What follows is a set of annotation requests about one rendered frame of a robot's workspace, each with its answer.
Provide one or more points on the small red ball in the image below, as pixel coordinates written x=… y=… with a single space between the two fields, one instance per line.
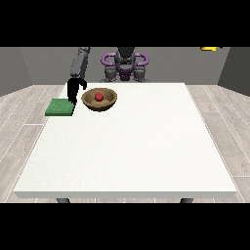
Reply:
x=99 y=96

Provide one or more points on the brown wooden bowl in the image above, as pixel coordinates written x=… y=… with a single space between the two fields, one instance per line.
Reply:
x=97 y=104

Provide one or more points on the green square pad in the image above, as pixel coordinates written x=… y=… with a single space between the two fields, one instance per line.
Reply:
x=60 y=108

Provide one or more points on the grey robot trunk purple rings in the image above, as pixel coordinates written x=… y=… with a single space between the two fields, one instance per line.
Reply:
x=125 y=66

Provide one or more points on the yellow cup with melon print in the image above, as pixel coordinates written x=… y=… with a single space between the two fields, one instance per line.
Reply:
x=208 y=49

